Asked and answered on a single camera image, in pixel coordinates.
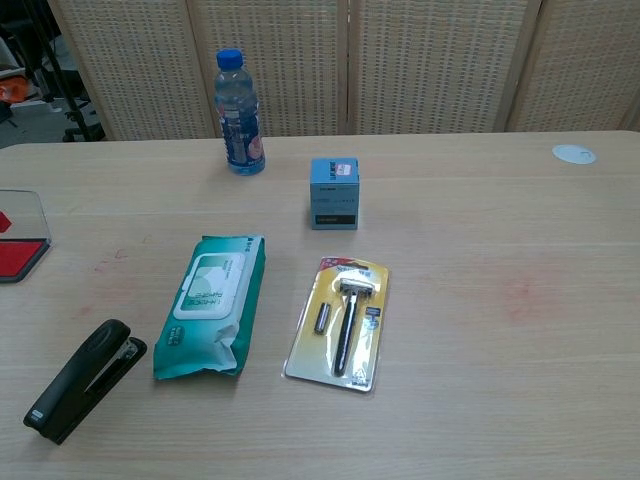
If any small blue cardboard box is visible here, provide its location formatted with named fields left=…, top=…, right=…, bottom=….
left=309, top=157, right=362, bottom=231

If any razor in yellow blister pack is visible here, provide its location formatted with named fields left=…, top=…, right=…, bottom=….
left=282, top=256, right=392, bottom=395

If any green wet wipes pack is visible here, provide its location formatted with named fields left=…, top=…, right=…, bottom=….
left=152, top=234, right=268, bottom=382

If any water bottle with blue cap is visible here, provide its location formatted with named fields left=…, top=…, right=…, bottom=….
left=214, top=48, right=267, bottom=177

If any wooden folding screen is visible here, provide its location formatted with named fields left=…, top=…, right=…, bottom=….
left=47, top=0, right=640, bottom=142

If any black tripod stand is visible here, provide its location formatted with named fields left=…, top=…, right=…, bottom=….
left=19, top=0, right=107, bottom=144

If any black stapler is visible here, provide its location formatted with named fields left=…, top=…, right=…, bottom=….
left=22, top=319, right=149, bottom=446

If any red ink pad clear lid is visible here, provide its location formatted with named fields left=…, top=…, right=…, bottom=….
left=0, top=189, right=53, bottom=285

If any orange and white object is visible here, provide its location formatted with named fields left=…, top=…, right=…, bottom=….
left=0, top=78, right=27, bottom=105

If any white round cable grommet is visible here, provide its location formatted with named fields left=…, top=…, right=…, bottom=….
left=551, top=144, right=598, bottom=165

